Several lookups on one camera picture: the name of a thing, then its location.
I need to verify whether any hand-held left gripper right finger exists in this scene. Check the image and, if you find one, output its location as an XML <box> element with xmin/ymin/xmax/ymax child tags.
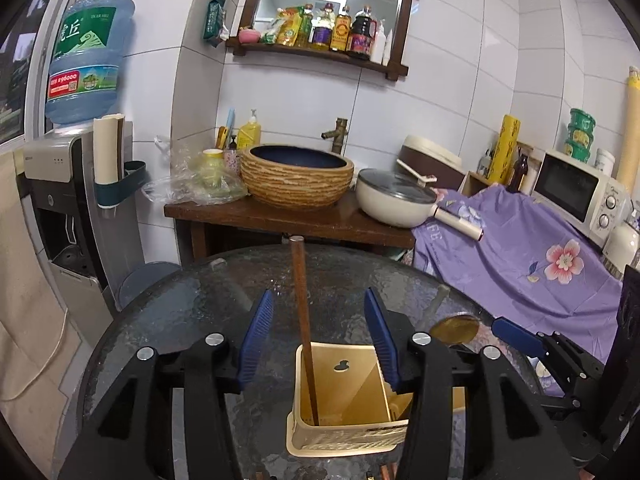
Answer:
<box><xmin>363</xmin><ymin>287</ymin><xmax>571</xmax><ymax>480</ymax></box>

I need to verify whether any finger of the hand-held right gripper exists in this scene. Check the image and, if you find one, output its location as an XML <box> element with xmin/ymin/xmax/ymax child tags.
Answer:
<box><xmin>491</xmin><ymin>315</ymin><xmax>606</xmax><ymax>396</ymax></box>

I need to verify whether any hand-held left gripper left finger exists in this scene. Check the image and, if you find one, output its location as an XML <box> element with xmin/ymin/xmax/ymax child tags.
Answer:
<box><xmin>57</xmin><ymin>289</ymin><xmax>276</xmax><ymax>480</ymax></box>

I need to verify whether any brown wooden chopstick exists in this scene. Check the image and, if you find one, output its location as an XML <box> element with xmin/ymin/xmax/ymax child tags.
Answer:
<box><xmin>289</xmin><ymin>235</ymin><xmax>321</xmax><ymax>427</ymax></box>

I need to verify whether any gold spoon black handle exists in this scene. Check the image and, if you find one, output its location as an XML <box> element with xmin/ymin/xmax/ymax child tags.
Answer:
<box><xmin>429</xmin><ymin>312</ymin><xmax>482</xmax><ymax>349</ymax></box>

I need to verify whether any beige plastic utensil holder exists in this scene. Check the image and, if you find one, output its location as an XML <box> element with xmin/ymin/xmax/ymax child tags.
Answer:
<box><xmin>286</xmin><ymin>342</ymin><xmax>417</xmax><ymax>458</ymax></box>

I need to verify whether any purple floral cloth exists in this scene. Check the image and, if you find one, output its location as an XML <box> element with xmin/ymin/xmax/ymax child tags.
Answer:
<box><xmin>411</xmin><ymin>182</ymin><xmax>627</xmax><ymax>397</ymax></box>

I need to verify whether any dark wooden washstand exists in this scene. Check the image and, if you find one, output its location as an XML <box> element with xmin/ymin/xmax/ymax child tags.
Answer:
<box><xmin>163</xmin><ymin>194</ymin><xmax>417</xmax><ymax>262</ymax></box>

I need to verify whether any grey round bin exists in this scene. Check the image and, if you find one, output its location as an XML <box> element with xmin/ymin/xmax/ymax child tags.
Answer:
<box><xmin>119</xmin><ymin>261</ymin><xmax>182</xmax><ymax>312</ymax></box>

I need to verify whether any white pan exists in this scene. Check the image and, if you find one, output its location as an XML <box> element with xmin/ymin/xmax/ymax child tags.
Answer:
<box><xmin>355</xmin><ymin>167</ymin><xmax>485</xmax><ymax>241</ymax></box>

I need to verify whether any white kettle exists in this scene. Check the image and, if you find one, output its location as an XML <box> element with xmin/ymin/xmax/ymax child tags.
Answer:
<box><xmin>602</xmin><ymin>209</ymin><xmax>640</xmax><ymax>272</ymax></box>

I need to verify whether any glass pan lid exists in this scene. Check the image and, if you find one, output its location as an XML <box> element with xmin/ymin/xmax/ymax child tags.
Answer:
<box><xmin>357</xmin><ymin>167</ymin><xmax>439</xmax><ymax>204</ymax></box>

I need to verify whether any wooden box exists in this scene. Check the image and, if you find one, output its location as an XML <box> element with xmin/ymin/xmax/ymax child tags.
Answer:
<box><xmin>459</xmin><ymin>170</ymin><xmax>497</xmax><ymax>199</ymax></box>

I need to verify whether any white microwave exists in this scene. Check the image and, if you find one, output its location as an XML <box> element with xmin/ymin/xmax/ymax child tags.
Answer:
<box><xmin>529</xmin><ymin>148</ymin><xmax>632</xmax><ymax>241</ymax></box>

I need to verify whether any ribbed brown basin bowl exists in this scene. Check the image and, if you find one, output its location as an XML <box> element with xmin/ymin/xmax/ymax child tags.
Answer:
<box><xmin>240</xmin><ymin>143</ymin><xmax>355</xmax><ymax>210</ymax></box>

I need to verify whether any brown glass bottle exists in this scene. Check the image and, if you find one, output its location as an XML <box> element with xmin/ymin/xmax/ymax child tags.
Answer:
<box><xmin>509</xmin><ymin>154</ymin><xmax>530</xmax><ymax>194</ymax></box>

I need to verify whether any white rice spoon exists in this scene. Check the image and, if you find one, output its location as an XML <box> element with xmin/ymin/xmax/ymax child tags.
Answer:
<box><xmin>396</xmin><ymin>159</ymin><xmax>436</xmax><ymax>184</ymax></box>

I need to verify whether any clear plastic bag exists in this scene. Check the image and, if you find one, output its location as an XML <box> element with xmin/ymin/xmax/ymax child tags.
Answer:
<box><xmin>142</xmin><ymin>135</ymin><xmax>249</xmax><ymax>206</ymax></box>

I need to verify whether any yellow cup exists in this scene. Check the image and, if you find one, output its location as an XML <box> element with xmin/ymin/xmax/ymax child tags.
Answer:
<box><xmin>202</xmin><ymin>148</ymin><xmax>225</xmax><ymax>187</ymax></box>

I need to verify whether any small patterned pump bottle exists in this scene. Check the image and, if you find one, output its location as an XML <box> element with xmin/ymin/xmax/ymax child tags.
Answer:
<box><xmin>223</xmin><ymin>135</ymin><xmax>242</xmax><ymax>172</ymax></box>

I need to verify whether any yellow patterned roll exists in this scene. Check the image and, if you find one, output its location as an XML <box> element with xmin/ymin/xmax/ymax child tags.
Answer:
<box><xmin>487</xmin><ymin>114</ymin><xmax>523</xmax><ymax>186</ymax></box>

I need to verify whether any white jar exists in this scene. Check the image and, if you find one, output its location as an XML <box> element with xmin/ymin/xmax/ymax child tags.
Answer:
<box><xmin>594</xmin><ymin>148</ymin><xmax>616</xmax><ymax>176</ymax></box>

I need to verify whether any brown white rice cooker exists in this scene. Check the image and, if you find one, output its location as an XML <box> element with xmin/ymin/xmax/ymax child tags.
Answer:
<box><xmin>398</xmin><ymin>134</ymin><xmax>466</xmax><ymax>191</ymax></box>

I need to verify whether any teal plastic holder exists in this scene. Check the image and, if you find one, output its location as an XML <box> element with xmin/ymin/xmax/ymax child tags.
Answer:
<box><xmin>95</xmin><ymin>160</ymin><xmax>149</xmax><ymax>209</ymax></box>

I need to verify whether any yellow soap dispenser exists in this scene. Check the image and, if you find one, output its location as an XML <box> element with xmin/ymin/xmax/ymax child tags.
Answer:
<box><xmin>236</xmin><ymin>109</ymin><xmax>262</xmax><ymax>151</ymax></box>

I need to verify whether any brass bamboo faucet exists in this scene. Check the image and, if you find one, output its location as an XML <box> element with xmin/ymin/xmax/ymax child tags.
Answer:
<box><xmin>321</xmin><ymin>117</ymin><xmax>349</xmax><ymax>156</ymax></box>

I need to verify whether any stack of green cups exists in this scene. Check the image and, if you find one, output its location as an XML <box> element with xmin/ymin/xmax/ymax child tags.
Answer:
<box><xmin>563</xmin><ymin>107</ymin><xmax>597</xmax><ymax>164</ymax></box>

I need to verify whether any beige rolled tube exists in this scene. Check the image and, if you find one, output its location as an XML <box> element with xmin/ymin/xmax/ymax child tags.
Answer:
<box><xmin>614</xmin><ymin>67</ymin><xmax>640</xmax><ymax>192</ymax></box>

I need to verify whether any rolled beige paper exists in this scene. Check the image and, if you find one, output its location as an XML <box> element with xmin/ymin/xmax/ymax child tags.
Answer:
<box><xmin>93</xmin><ymin>114</ymin><xmax>125</xmax><ymax>184</ymax></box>

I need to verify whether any grey water dispenser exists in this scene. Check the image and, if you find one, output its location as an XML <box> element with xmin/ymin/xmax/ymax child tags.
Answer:
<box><xmin>16</xmin><ymin>121</ymin><xmax>138</xmax><ymax>333</ymax></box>

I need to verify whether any tall white squeeze bottle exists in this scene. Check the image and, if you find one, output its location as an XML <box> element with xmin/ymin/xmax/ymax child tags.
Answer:
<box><xmin>370</xmin><ymin>20</ymin><xmax>386</xmax><ymax>64</ymax></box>

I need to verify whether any dark soy sauce bottle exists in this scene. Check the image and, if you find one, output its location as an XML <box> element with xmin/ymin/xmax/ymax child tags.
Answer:
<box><xmin>348</xmin><ymin>6</ymin><xmax>376</xmax><ymax>60</ymax></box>

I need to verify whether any brown label sauce bottle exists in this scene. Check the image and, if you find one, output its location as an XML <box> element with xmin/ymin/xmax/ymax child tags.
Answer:
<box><xmin>331</xmin><ymin>5</ymin><xmax>352</xmax><ymax>54</ymax></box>

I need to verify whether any pale food packet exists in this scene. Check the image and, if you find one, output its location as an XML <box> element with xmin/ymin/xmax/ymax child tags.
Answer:
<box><xmin>259</xmin><ymin>10</ymin><xmax>284</xmax><ymax>45</ymax></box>

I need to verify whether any yellow food packet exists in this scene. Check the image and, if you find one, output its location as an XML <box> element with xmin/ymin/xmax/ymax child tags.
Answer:
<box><xmin>276</xmin><ymin>7</ymin><xmax>303</xmax><ymax>47</ymax></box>

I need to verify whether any wooden framed mirror shelf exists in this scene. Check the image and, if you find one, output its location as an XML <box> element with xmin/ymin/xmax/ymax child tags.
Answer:
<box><xmin>225</xmin><ymin>0</ymin><xmax>424</xmax><ymax>81</ymax></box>

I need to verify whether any yellow cooking oil bottle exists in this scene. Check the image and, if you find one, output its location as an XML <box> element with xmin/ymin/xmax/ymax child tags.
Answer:
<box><xmin>310</xmin><ymin>2</ymin><xmax>335</xmax><ymax>51</ymax></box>

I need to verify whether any green label bottle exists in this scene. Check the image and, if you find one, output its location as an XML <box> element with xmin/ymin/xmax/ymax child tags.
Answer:
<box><xmin>299</xmin><ymin>4</ymin><xmax>315</xmax><ymax>49</ymax></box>

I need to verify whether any green tea packet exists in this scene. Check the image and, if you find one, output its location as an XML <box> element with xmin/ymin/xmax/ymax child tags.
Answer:
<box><xmin>202</xmin><ymin>0</ymin><xmax>229</xmax><ymax>47</ymax></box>

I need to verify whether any blue water jug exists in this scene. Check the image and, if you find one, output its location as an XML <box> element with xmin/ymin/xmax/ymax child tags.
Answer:
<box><xmin>44</xmin><ymin>0</ymin><xmax>136</xmax><ymax>126</ymax></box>

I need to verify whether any white cable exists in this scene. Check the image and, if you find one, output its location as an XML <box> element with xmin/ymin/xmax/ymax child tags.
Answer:
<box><xmin>0</xmin><ymin>304</ymin><xmax>69</xmax><ymax>402</ymax></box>

